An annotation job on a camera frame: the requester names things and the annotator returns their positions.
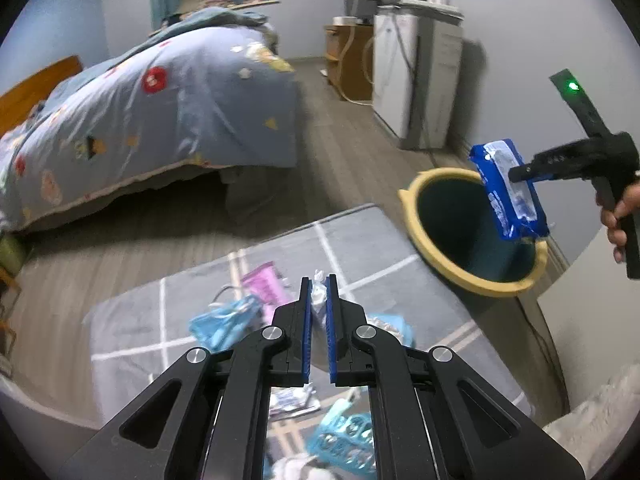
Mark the white floor appliance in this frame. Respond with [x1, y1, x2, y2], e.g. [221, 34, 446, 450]
[372, 4, 463, 150]

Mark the light blue face mask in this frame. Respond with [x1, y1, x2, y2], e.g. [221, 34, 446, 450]
[189, 294, 264, 353]
[367, 312, 416, 348]

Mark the white crumpled paper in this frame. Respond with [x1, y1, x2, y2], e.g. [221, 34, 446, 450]
[272, 452, 346, 480]

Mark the white cable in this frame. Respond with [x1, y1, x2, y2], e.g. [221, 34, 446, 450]
[339, 24, 376, 107]

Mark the thin black floor cable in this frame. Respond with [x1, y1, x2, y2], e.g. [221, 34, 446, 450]
[520, 300, 572, 413]

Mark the wooden nightstand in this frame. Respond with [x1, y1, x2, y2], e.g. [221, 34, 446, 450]
[324, 24, 376, 102]

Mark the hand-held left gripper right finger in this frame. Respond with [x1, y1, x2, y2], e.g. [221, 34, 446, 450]
[325, 274, 586, 480]

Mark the light blue plastic tray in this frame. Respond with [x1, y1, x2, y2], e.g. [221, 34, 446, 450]
[306, 400, 377, 473]

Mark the green bag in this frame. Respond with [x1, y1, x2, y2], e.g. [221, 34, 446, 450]
[0, 232, 27, 281]

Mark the yellow-rimmed dark blue bin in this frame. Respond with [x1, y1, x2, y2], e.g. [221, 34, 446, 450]
[397, 167, 550, 298]

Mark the black power cable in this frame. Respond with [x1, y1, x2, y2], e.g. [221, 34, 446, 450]
[394, 10, 437, 151]

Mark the silver foil packet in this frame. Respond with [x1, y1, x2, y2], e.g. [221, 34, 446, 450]
[269, 385, 321, 419]

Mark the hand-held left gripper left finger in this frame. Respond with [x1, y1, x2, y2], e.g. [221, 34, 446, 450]
[60, 276, 313, 480]

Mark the pink packet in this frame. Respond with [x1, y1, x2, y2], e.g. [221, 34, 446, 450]
[240, 261, 291, 307]

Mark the white tissue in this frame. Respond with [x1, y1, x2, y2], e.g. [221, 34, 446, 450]
[310, 270, 331, 332]

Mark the white fuzzy cloth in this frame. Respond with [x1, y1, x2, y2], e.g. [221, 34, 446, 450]
[542, 360, 640, 480]

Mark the blue snack packet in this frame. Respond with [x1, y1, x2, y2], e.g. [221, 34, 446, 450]
[468, 139, 551, 242]

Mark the blue printed blanket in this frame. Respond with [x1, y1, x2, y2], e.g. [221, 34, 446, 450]
[0, 7, 301, 233]

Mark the grey mat with white lines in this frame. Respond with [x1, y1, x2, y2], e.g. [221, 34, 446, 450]
[82, 203, 532, 480]

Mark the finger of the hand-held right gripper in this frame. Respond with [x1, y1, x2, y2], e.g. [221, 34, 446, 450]
[508, 141, 600, 184]

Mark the wooden headboard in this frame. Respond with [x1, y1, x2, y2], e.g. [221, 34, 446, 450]
[0, 55, 83, 133]

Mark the person's right hand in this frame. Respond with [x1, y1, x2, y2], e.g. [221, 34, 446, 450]
[597, 172, 640, 263]

